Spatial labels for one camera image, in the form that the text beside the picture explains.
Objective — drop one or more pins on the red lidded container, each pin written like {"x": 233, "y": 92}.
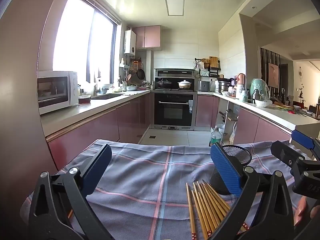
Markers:
{"x": 85, "y": 100}

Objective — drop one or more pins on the black cooking pot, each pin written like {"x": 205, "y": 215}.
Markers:
{"x": 163, "y": 83}

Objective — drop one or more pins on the pink kitchen base cabinets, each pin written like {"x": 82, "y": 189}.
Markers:
{"x": 247, "y": 125}
{"x": 100, "y": 130}

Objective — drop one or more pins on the cooking oil bottle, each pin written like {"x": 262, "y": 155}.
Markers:
{"x": 216, "y": 137}

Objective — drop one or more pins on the wall-mounted spice rack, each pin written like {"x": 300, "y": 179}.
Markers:
{"x": 210, "y": 66}

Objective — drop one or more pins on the white casserole pot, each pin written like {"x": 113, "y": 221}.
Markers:
{"x": 185, "y": 84}

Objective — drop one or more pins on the black built-in oven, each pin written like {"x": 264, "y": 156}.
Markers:
{"x": 173, "y": 110}

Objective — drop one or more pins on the large kitchen window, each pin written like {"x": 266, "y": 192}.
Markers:
{"x": 80, "y": 42}

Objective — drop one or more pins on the grey plaid cloth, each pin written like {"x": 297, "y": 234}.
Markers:
{"x": 140, "y": 175}

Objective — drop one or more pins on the bunch of bamboo chopsticks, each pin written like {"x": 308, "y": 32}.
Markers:
{"x": 202, "y": 205}

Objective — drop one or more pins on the person's right hand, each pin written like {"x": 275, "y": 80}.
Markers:
{"x": 301, "y": 211}

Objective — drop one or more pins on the green fan in plastic cover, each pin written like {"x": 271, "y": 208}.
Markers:
{"x": 260, "y": 88}

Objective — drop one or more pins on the pink electric kettle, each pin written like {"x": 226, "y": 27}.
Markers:
{"x": 241, "y": 79}

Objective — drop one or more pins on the stainless steel stockpot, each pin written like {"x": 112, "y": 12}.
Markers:
{"x": 223, "y": 87}

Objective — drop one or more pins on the ceiling light panel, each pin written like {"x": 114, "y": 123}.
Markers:
{"x": 175, "y": 6}

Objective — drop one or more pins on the white microwave oven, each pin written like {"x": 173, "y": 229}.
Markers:
{"x": 56, "y": 91}

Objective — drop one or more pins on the built-in stove with hood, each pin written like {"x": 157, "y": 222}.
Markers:
{"x": 175, "y": 73}

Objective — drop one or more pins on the silver box appliance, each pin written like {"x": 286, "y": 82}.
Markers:
{"x": 204, "y": 86}

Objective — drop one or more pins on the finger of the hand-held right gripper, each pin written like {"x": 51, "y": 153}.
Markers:
{"x": 302, "y": 138}
{"x": 282, "y": 151}

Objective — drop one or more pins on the black mesh utensil holder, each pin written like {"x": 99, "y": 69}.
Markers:
{"x": 237, "y": 153}

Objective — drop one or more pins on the pink wall cabinet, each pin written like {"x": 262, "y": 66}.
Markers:
{"x": 147, "y": 37}

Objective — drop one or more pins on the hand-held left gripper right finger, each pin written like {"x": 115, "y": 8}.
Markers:
{"x": 225, "y": 170}

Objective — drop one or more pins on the framed wall painting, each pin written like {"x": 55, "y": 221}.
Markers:
{"x": 273, "y": 74}

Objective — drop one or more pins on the kitchen sink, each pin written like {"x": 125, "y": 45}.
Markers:
{"x": 107, "y": 96}

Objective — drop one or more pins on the white wall water heater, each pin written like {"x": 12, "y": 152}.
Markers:
{"x": 130, "y": 42}

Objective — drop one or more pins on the wall clock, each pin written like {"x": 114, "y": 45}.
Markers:
{"x": 301, "y": 72}

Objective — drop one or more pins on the hanging black frying pan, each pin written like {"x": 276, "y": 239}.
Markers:
{"x": 141, "y": 74}

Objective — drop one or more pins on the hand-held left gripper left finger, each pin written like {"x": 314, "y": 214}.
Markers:
{"x": 98, "y": 166}

